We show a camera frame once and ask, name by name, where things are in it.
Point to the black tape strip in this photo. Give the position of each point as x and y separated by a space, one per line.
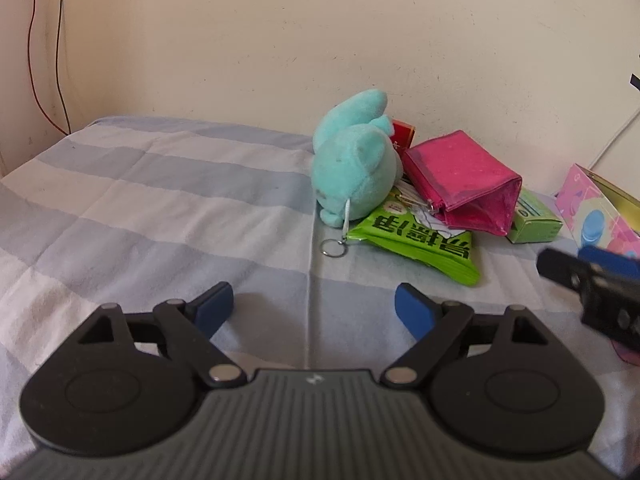
635 80

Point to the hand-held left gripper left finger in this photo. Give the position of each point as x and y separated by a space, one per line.
215 306

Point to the pink zipper pouch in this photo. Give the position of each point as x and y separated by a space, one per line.
460 170

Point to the striped bedsheet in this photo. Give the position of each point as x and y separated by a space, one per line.
150 200

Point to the teal plush toy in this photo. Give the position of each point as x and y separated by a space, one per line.
355 170

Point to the red small box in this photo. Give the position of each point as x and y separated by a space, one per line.
403 135

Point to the green cardboard box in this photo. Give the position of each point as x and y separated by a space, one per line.
535 223

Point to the pink biscuit tin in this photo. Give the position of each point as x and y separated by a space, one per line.
585 200

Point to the green snack packet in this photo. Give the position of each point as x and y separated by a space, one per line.
415 241

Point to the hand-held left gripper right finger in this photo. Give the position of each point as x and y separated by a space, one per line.
412 306

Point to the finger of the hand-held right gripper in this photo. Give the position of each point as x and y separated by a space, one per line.
560 267
610 260

